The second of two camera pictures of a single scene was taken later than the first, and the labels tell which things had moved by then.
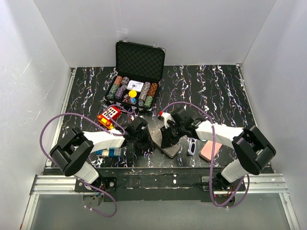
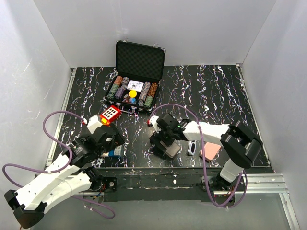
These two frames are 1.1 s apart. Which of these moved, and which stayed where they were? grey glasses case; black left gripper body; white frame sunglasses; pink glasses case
Moved: black left gripper body
Stayed: grey glasses case; pink glasses case; white frame sunglasses
